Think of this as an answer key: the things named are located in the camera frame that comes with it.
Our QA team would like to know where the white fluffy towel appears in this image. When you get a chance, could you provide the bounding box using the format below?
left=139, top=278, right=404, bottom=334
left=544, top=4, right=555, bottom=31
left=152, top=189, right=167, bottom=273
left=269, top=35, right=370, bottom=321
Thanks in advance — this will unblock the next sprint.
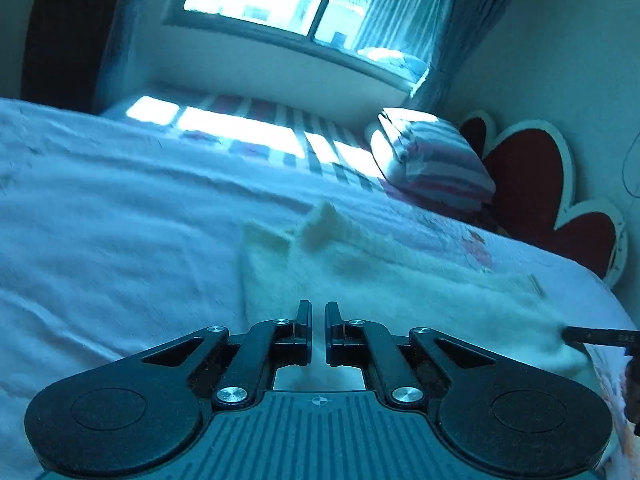
left=241, top=200, right=592, bottom=392

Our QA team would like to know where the blue cloth bundle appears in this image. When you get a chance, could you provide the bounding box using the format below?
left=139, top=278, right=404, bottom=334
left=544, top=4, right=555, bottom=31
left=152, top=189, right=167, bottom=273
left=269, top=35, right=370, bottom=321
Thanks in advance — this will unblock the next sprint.
left=356, top=47, right=432, bottom=82

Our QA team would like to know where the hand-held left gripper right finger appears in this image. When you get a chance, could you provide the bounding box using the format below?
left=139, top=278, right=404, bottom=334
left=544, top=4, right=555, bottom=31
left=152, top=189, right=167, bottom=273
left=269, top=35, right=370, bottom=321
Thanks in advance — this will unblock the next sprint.
left=325, top=301, right=516, bottom=408

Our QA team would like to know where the red petal-shaped headboard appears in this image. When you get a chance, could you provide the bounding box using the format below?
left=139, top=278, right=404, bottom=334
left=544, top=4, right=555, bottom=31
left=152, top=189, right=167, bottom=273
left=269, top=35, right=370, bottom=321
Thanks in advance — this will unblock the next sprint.
left=457, top=110, right=629, bottom=289

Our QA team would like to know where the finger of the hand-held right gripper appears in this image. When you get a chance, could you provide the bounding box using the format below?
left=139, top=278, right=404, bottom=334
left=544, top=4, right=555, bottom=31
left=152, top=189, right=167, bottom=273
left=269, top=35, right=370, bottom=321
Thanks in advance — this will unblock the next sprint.
left=562, top=326, right=640, bottom=357

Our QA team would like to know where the dark wooden wardrobe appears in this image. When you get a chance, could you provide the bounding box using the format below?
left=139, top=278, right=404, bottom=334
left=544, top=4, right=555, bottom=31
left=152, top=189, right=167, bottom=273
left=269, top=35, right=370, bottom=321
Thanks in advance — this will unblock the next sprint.
left=20, top=0, right=127, bottom=112

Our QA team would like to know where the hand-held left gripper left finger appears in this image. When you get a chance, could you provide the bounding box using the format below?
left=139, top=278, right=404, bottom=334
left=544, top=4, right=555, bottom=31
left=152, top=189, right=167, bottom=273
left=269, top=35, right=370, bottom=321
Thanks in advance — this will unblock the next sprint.
left=125, top=300, right=313, bottom=411

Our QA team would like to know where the thin hanging cable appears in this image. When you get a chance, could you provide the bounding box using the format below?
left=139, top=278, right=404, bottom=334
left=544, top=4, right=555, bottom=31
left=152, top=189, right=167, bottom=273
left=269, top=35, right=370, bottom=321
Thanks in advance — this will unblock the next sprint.
left=621, top=132, right=640, bottom=197

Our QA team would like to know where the striped bed sheet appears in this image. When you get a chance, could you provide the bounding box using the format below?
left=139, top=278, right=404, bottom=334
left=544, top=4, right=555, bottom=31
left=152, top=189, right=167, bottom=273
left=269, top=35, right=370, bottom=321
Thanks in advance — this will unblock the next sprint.
left=100, top=92, right=396, bottom=197

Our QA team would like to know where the folded striped quilt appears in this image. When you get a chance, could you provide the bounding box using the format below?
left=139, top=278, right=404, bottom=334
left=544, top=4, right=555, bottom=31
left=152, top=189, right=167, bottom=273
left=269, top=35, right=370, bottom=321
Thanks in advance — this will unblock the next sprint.
left=365, top=106, right=497, bottom=212

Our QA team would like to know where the blue window curtain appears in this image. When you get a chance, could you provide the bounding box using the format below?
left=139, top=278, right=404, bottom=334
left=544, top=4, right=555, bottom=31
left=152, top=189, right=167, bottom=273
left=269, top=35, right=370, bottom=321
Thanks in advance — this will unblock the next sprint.
left=407, top=0, right=532, bottom=112
left=92, top=0, right=201, bottom=117

